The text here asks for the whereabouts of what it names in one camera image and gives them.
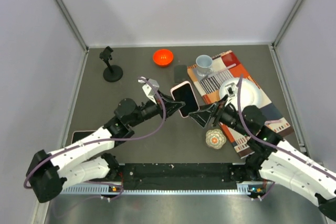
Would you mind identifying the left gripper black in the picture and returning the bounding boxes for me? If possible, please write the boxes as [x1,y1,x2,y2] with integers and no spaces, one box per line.
[129,90,184,127]

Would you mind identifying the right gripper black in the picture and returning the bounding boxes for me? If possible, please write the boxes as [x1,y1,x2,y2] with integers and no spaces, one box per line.
[189,94,250,136]

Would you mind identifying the phone with pink case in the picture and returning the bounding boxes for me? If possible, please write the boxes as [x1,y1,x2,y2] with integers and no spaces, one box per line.
[170,81,200,118]

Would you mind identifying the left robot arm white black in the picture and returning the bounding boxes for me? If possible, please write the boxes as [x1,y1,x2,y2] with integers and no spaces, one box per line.
[24,92,185,203]

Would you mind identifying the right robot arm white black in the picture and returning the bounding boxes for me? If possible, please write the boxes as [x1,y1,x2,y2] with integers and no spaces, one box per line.
[189,102,335,220]

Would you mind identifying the grey phone stand copper base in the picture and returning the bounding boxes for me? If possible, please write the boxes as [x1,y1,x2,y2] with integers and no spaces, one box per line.
[174,65,188,85]

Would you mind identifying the black round-base phone stand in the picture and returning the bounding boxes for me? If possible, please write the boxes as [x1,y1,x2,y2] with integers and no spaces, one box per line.
[99,46,123,82]

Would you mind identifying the floral patterned small dish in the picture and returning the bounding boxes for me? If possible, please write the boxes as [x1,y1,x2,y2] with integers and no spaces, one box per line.
[205,129,227,150]

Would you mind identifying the patterned orange placemat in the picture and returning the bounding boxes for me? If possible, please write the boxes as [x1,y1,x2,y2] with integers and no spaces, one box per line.
[186,49,295,159]

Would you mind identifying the orange plastic bowl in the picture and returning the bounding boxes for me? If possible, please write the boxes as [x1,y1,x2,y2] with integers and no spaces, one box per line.
[153,49,174,67]

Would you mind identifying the white paper plate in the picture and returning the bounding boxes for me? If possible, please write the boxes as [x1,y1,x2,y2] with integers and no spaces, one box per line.
[219,78,263,110]

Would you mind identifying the light blue mug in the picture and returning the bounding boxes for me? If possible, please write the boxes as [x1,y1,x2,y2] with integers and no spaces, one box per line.
[196,55,213,77]

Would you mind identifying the pink plastic utensil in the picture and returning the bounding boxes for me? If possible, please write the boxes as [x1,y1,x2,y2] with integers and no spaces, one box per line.
[209,63,236,77]

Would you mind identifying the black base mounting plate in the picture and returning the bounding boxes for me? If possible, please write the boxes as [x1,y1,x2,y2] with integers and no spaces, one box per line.
[105,163,252,189]

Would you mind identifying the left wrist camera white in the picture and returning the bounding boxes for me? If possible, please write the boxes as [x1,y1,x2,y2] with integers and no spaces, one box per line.
[138,77,160,104]

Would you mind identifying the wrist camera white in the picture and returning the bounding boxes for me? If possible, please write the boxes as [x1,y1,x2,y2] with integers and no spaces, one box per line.
[225,82,238,104]
[138,77,160,104]

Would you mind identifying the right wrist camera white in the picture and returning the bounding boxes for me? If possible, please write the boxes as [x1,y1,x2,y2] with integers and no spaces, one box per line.
[225,82,238,104]

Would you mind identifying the grey slotted cable duct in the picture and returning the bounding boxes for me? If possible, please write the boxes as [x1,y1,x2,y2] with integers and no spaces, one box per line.
[60,184,266,196]

